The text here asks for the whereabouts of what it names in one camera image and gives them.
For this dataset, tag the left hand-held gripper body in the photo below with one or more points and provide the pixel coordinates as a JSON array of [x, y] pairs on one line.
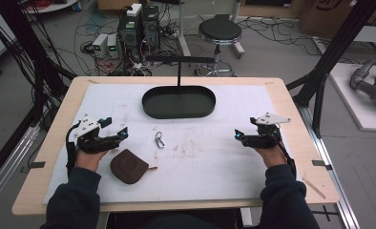
[[94, 143]]

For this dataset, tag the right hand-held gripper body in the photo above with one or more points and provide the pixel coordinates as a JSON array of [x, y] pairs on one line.
[[265, 138]]

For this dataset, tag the person's left hand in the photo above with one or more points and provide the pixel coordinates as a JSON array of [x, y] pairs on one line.
[[89, 160]]

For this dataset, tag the person's right hand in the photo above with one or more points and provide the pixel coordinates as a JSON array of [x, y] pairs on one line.
[[272, 156]]

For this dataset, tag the brown leather pouch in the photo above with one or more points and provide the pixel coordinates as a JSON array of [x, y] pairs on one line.
[[129, 167]]

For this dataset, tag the silver carabiner clip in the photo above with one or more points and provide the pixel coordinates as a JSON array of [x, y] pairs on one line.
[[159, 140]]

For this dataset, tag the wooden table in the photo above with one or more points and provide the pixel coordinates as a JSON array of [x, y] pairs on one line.
[[307, 152]]

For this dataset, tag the white table mat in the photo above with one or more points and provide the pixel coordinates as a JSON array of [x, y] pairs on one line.
[[192, 168]]

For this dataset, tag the black tape strip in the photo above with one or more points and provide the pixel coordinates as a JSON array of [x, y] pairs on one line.
[[36, 164], [321, 163]]

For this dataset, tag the black oval tray stand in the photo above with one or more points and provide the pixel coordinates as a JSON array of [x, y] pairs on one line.
[[178, 103]]

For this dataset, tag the grey power supply unit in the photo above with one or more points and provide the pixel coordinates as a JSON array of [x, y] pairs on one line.
[[99, 44], [112, 44]]

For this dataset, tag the black computer tower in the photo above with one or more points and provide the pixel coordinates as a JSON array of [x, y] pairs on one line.
[[129, 35], [151, 27]]

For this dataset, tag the black round stool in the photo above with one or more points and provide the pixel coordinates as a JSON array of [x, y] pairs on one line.
[[220, 31]]

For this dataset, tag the white floor board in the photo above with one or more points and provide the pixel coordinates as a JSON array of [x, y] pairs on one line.
[[358, 108]]

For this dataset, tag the person's lap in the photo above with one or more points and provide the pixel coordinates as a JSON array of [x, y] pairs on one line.
[[176, 222]]

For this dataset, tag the white box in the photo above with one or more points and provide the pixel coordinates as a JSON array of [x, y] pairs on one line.
[[134, 9]]

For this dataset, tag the cardboard box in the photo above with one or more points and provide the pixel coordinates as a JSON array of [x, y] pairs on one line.
[[332, 16]]

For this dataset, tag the black metal frame post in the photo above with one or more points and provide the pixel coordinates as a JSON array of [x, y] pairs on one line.
[[332, 54], [20, 41]]

